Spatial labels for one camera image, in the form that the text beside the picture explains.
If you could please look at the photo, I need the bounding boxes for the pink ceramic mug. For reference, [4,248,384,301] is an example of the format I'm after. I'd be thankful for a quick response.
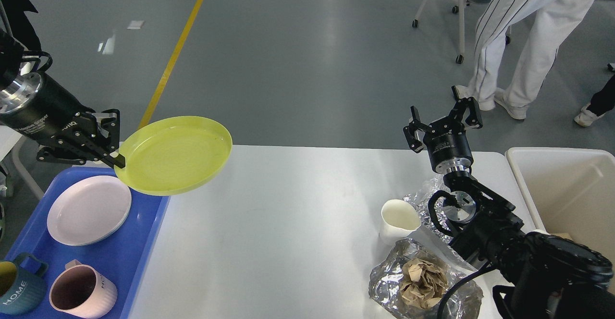
[49,259,118,319]

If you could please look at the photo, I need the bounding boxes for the white office chair left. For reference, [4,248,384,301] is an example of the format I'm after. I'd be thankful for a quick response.
[0,2,46,202]

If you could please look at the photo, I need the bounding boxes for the blue plastic tray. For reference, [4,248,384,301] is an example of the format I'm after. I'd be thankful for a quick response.
[2,167,169,319]

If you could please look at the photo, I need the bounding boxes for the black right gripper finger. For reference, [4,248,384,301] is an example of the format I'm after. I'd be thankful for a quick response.
[404,106,432,153]
[447,86,483,129]

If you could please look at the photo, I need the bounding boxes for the blue HOME mug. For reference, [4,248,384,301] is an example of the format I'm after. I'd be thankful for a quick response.
[0,253,49,316]

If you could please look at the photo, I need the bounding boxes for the yellow plastic plate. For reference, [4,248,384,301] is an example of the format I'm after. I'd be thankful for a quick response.
[114,116,233,196]

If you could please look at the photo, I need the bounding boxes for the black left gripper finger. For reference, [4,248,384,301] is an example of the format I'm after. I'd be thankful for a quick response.
[89,109,121,153]
[37,128,126,169]

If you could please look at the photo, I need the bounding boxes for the beige plastic bin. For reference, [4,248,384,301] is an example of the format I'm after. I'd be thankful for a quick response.
[505,147,615,253]

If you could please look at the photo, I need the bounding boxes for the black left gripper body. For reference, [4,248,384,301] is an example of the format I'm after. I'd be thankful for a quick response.
[0,72,94,142]

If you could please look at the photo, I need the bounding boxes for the small white side table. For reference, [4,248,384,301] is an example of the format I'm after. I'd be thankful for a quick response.
[0,125,28,179]

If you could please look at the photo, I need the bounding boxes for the person in white trousers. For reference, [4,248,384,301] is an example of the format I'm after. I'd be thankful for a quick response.
[453,0,595,120]

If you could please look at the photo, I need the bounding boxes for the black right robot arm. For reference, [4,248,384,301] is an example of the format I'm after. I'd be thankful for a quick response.
[403,93,614,319]

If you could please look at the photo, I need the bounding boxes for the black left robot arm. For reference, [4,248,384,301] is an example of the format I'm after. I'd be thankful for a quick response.
[0,32,126,169]

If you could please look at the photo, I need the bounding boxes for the white paper cup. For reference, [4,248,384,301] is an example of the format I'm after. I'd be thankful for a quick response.
[379,199,421,245]

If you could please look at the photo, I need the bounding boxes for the crumpled aluminium foil front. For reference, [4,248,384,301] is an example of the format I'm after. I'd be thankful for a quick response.
[369,238,483,319]

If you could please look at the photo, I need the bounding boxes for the crumpled brown paper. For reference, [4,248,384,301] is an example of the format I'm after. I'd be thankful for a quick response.
[399,258,448,310]

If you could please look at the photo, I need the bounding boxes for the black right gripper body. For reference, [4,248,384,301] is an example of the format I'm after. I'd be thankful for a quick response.
[425,122,474,174]

